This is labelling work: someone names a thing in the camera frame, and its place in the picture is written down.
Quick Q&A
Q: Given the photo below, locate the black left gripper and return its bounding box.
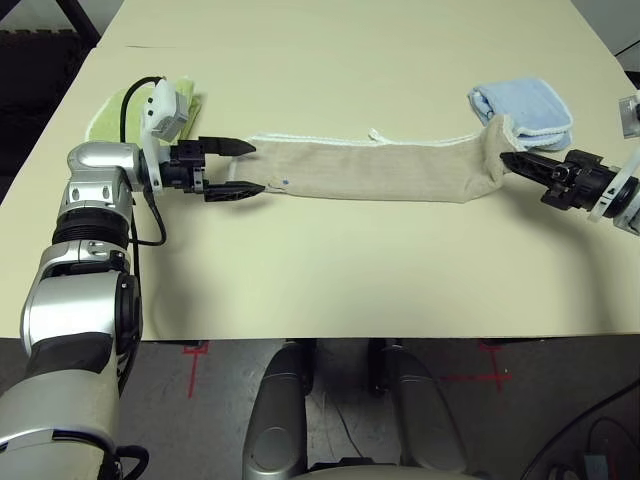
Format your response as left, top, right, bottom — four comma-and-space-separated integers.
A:
159, 134, 266, 204

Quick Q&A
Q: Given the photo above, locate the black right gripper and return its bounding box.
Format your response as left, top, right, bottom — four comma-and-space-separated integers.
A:
499, 148, 614, 214

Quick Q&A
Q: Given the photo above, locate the beige towel with white trim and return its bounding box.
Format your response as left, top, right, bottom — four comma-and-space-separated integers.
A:
230, 115, 522, 205

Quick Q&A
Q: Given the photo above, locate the folded light blue towel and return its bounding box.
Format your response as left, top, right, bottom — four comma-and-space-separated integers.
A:
467, 75, 575, 151

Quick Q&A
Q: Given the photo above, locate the folded green towel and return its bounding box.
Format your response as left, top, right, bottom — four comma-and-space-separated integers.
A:
84, 74, 207, 142

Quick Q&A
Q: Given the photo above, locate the dark foam floor mat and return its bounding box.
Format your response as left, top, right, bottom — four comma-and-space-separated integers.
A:
0, 28, 86, 176

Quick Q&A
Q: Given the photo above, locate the grey robot left leg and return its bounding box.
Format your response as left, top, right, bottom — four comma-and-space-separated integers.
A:
242, 339, 316, 480

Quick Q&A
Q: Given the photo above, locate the grey robot leg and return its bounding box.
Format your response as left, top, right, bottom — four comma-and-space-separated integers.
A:
242, 339, 316, 480
368, 338, 469, 480

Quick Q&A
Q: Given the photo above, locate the grey robot right leg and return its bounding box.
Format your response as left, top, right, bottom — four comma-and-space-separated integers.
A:
368, 338, 469, 480

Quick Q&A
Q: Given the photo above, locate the grey power adapter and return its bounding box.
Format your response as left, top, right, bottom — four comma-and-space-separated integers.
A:
582, 452, 609, 480

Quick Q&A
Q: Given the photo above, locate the light grey robot waist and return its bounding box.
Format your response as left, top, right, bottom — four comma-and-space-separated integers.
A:
304, 462, 476, 480

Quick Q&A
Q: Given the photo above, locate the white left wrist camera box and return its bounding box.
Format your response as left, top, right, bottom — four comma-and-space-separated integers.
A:
141, 77, 194, 194

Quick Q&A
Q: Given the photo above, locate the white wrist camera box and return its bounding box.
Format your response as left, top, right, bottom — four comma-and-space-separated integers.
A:
588, 90, 640, 225
141, 77, 194, 194

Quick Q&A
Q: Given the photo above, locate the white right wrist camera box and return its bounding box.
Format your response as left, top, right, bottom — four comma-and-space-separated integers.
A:
588, 90, 640, 225

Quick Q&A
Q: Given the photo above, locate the black left wrist camera cable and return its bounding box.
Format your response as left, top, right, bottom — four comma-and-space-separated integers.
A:
113, 75, 168, 480

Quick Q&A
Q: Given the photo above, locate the black floor cable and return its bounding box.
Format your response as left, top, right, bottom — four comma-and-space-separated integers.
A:
519, 378, 640, 480

